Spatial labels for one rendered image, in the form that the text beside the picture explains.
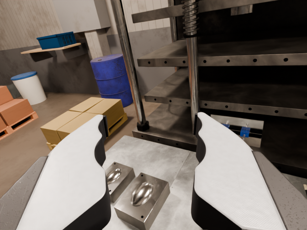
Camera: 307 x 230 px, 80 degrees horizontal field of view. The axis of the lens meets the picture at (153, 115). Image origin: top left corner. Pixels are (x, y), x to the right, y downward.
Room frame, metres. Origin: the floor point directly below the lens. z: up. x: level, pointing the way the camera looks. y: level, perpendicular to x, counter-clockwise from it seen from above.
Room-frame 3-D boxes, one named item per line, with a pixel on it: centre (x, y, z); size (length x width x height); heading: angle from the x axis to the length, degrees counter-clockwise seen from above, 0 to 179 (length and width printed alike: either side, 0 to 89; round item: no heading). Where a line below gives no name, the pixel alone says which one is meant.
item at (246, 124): (1.05, -0.58, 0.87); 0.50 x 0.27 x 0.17; 144
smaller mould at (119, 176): (0.68, 0.25, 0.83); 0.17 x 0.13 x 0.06; 144
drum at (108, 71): (3.65, 0.67, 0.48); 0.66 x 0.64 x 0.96; 60
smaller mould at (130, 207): (0.53, 0.11, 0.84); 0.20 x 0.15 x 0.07; 144
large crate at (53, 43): (4.10, 1.63, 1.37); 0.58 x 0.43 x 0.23; 60
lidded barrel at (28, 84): (4.76, 2.98, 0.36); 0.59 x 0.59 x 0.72
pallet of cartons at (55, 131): (2.59, 1.04, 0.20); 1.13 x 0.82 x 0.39; 154
